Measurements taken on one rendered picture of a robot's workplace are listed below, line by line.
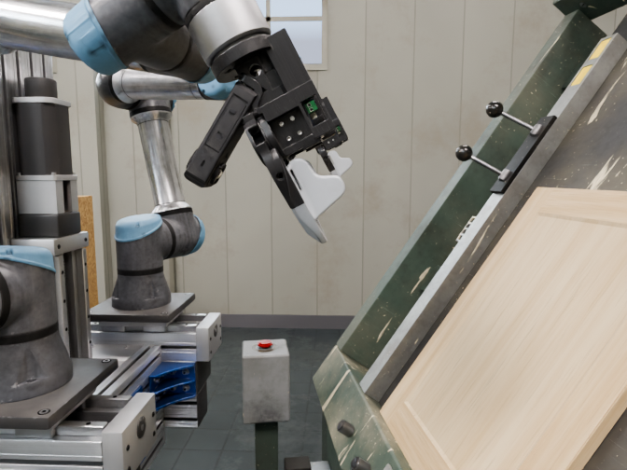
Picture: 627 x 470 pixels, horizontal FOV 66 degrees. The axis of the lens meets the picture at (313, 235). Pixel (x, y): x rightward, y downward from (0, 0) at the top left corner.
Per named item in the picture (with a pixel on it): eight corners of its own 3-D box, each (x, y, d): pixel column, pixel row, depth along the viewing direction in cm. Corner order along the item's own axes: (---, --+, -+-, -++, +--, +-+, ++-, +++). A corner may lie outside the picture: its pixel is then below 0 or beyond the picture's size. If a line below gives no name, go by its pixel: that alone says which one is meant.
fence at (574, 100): (372, 392, 111) (358, 383, 110) (613, 49, 109) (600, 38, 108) (378, 402, 106) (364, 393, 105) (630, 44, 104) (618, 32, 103)
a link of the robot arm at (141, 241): (105, 268, 125) (103, 215, 123) (146, 259, 137) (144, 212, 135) (138, 272, 119) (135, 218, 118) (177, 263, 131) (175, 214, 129)
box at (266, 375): (243, 403, 133) (242, 340, 131) (286, 400, 135) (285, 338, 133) (243, 425, 121) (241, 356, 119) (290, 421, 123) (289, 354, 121)
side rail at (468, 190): (367, 363, 137) (335, 343, 135) (592, 40, 134) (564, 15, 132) (371, 371, 131) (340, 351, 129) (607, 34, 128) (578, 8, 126)
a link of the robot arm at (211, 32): (177, 21, 46) (202, 44, 54) (201, 66, 46) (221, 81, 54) (246, -19, 45) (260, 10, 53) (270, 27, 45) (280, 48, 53)
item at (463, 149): (504, 187, 108) (452, 158, 112) (513, 173, 108) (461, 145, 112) (505, 183, 104) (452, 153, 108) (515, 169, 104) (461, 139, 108)
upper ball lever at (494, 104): (535, 144, 107) (481, 116, 112) (545, 129, 107) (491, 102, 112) (537, 137, 104) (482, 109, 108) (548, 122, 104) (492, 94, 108)
